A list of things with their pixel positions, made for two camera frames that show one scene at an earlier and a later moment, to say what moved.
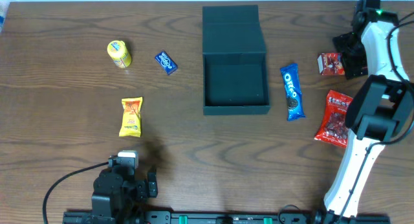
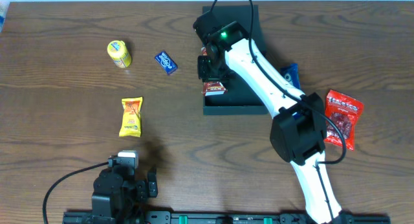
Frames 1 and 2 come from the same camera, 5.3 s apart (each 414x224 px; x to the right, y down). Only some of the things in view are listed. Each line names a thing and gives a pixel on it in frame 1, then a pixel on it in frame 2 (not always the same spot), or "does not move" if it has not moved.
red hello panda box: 330,63 → 211,88
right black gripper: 350,56 → 204,67
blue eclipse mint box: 166,63 does not move
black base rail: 153,217 does not move
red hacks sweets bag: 334,129 does not move
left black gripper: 141,188 does not move
